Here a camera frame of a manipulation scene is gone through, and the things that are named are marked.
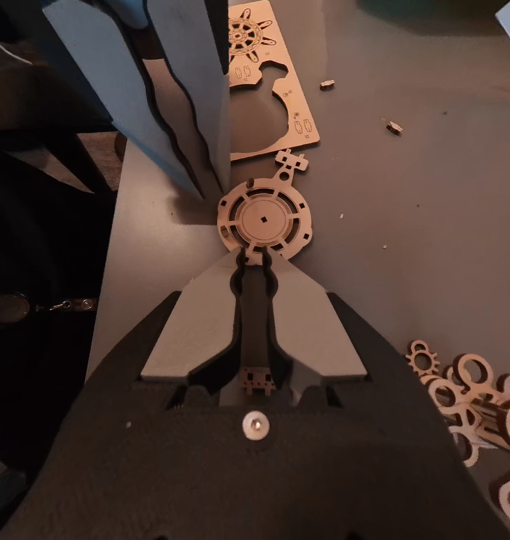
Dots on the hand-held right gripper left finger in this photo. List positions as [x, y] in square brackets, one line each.
[196, 320]

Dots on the small slotted wooden connector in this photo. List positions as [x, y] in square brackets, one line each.
[256, 379]

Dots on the badge reel with clip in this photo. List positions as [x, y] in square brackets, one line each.
[10, 310]

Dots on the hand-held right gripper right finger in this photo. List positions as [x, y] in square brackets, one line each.
[314, 325]

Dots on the person's dark clothing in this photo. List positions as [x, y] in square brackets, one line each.
[35, 236]

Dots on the small wooden scrap piece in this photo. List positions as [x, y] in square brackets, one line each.
[327, 84]
[393, 126]

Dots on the pile of wooden gear parts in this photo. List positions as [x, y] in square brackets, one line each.
[470, 405]

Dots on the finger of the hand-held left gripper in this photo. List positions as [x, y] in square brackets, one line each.
[107, 76]
[204, 63]

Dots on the round wooden model part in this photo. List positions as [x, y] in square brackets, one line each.
[263, 219]

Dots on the laser-cut wooden part sheet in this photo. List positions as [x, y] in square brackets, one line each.
[261, 105]

